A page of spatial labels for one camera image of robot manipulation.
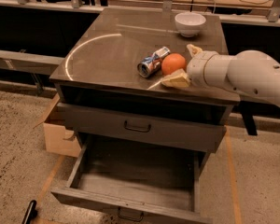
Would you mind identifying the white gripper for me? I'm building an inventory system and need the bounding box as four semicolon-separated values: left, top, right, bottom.
161;44;217;88

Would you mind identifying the orange fruit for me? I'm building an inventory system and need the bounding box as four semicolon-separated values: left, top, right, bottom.
161;53;186;75

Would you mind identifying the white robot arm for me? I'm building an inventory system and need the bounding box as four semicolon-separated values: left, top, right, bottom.
161;44;280;108

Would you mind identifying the grey drawer cabinet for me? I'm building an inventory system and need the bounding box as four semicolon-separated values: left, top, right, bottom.
49;7;242;154

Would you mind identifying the upper grey drawer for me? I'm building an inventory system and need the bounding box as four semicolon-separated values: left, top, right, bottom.
57;103;226;152

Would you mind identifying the open middle drawer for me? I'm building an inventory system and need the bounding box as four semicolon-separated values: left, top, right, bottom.
52;135;213;224

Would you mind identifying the crushed silver soda can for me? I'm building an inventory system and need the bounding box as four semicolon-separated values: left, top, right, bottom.
137;47;171;78

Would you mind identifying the white ceramic bowl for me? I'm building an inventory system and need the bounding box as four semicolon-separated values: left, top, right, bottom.
175;12;206;37

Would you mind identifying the cardboard box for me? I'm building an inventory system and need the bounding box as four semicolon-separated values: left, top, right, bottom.
34;94;81;158

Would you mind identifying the black object on floor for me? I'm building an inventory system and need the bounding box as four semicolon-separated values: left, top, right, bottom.
21;200;38;224

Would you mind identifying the metal rail shelf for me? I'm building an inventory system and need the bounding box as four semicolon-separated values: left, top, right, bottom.
0;50;63;76

